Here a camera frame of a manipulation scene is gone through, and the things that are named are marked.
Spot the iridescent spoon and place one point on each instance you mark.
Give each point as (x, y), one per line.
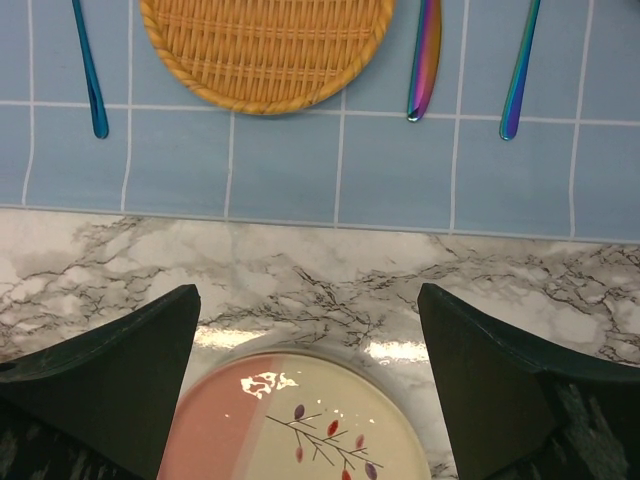
(510, 118)

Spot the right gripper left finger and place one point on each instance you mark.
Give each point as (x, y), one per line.
(99, 405)

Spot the blue metal fork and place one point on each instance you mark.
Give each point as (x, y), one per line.
(98, 112)

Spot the iridescent table knife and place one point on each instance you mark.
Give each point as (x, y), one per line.
(425, 59)

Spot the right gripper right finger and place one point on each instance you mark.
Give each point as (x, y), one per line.
(517, 406)

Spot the blue tiled placemat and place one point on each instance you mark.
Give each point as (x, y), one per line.
(571, 172)

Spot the woven wicker trivet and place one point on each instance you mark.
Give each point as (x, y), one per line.
(266, 57)

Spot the pink and cream plate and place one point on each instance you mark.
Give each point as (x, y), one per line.
(290, 415)

